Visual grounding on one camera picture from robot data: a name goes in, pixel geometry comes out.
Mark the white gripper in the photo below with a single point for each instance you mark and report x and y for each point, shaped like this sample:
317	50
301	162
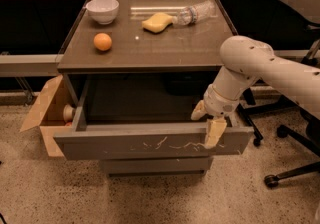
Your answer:
218	105

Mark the grey top drawer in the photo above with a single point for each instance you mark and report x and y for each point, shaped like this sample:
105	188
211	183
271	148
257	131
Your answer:
134	116

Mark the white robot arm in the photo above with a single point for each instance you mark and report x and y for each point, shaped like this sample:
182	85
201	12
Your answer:
246	201

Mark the grey drawer cabinet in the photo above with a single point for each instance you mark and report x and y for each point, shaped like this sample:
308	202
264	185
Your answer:
186	57

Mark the open cardboard box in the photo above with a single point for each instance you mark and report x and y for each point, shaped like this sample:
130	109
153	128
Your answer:
46	113

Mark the clear plastic bottle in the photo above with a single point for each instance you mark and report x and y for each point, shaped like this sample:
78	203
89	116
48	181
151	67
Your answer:
195	13

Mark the yellow sponge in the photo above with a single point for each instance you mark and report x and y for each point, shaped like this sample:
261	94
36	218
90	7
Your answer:
157	22

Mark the orange fruit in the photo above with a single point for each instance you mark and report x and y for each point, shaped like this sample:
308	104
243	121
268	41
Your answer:
102	41

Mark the tape roll in box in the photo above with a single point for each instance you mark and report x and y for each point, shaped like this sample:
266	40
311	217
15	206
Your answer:
68	113

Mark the white ceramic bowl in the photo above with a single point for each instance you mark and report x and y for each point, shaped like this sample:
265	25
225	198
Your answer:
103	11

